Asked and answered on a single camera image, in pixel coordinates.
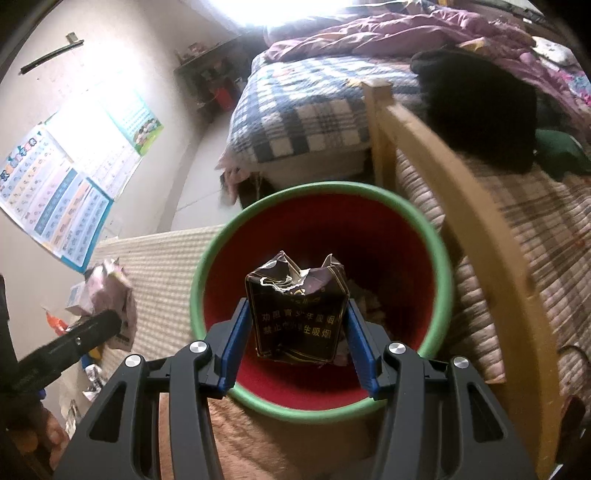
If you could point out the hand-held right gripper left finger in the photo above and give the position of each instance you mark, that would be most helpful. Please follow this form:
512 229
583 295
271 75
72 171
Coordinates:
234 344

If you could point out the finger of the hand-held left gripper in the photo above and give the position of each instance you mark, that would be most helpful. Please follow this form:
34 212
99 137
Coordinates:
74 346

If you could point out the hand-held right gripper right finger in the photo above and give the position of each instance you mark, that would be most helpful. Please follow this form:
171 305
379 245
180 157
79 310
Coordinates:
362 350

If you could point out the blue white milk carton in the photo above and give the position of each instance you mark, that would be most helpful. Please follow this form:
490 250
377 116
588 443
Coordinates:
77 299

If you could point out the dark cigarette pack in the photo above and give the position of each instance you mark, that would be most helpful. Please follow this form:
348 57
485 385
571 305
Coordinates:
295 318

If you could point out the pink snack packet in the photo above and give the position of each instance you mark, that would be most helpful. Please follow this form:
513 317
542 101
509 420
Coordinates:
113 290

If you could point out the red bin with green rim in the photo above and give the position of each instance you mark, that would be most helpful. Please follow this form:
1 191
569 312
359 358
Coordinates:
392 240

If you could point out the person's left hand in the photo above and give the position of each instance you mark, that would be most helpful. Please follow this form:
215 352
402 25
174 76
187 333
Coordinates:
44 431

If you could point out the orange snack wrapper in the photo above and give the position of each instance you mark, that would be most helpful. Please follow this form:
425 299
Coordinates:
56 322

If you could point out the blue white flat packet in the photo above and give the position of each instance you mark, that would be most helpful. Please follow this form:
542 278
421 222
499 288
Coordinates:
92 381

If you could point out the pink bed skirt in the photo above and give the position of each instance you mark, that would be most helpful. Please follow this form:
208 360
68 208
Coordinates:
235 164

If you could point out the brown checked mat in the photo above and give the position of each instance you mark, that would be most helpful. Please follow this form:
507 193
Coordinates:
554 240

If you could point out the orange container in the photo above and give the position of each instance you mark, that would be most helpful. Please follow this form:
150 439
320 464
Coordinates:
225 98

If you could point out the black cloth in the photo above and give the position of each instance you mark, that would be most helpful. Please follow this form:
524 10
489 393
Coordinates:
475 106

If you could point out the dark wooden desk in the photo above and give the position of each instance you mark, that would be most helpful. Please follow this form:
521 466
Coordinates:
203 74

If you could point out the dark green cloth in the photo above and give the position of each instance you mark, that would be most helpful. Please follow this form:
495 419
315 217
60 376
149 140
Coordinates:
561 154

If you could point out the purple quilt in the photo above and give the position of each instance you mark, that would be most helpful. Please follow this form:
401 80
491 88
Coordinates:
392 37

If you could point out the bright window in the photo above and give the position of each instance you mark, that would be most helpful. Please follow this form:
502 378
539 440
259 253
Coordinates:
286 9

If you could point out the large blue alphabet wall poster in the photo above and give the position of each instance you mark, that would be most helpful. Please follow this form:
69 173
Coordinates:
51 198

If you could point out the light wooden bed frame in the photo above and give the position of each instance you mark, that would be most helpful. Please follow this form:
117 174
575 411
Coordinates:
485 230

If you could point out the white chart wall poster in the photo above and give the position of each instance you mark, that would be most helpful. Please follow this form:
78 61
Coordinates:
101 147

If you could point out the green chart wall poster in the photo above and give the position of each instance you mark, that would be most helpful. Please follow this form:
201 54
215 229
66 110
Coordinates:
138 124

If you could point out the dark metal wall rail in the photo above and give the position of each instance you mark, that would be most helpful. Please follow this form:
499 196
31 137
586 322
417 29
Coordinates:
51 53

